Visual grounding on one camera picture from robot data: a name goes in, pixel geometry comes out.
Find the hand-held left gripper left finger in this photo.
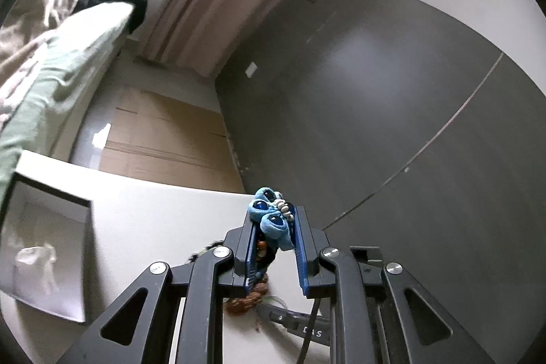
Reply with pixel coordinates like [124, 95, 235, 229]
[57, 214, 258, 364]

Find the white box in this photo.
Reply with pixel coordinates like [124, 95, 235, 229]
[0, 171, 94, 324]

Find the beige blanket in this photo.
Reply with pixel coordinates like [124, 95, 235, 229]
[0, 0, 80, 131]

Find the black cable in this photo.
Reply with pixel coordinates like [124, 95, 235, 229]
[299, 297, 320, 364]

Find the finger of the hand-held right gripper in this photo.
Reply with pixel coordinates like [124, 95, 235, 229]
[258, 300, 332, 347]

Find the green bed sheet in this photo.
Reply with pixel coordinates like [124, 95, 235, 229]
[0, 1, 135, 200]

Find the blue bead bracelet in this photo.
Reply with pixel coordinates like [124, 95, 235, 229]
[248, 187, 296, 252]

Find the cardboard sheet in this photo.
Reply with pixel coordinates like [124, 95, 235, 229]
[97, 86, 247, 195]

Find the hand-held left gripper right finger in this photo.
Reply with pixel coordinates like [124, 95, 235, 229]
[293, 206, 495, 364]

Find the brown bead bracelet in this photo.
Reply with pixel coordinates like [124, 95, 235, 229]
[225, 239, 276, 316]

